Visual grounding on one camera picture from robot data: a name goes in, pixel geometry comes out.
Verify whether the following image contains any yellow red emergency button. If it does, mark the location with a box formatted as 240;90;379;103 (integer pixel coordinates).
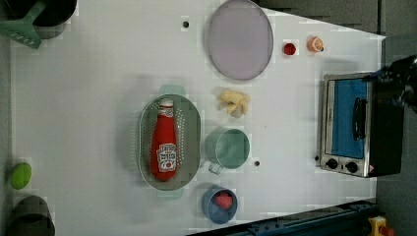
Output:
368;216;395;236

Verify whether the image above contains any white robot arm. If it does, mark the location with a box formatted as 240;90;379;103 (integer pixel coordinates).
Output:
373;55;417;111

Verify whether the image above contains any black pot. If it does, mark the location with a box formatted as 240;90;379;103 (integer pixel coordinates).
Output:
4;0;78;27

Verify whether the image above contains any red fruit in cup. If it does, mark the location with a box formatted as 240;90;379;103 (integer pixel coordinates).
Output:
215;192;233;209

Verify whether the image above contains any red strawberry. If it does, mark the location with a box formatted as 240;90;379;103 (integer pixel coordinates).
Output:
283;43;296;55

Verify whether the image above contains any red ketchup bottle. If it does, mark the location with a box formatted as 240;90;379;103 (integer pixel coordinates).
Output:
150;98;177;182

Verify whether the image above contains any green mug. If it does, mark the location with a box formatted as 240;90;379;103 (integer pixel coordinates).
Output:
205;127;250;175

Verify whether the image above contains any silver black toaster oven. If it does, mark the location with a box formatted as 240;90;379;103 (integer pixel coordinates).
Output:
318;73;404;178

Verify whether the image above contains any round grey plate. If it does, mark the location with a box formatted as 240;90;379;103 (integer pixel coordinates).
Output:
208;0;273;80

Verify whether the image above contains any green oval strainer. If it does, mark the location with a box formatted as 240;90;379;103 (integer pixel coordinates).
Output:
137;85;201;200

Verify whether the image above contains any dark grey cup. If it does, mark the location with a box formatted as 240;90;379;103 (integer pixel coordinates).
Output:
6;196;55;236

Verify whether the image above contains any green lime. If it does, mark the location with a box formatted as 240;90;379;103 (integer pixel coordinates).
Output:
10;162;31;190

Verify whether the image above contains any green spatula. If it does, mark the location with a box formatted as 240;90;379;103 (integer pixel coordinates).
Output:
0;0;46;49

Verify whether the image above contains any orange slice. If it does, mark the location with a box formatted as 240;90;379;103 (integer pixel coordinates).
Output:
307;36;325;53

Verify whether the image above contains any blue metal rail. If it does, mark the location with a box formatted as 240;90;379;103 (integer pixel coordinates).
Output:
189;201;379;236

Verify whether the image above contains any peeled banana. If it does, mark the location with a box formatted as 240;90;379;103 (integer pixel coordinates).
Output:
217;89;251;118

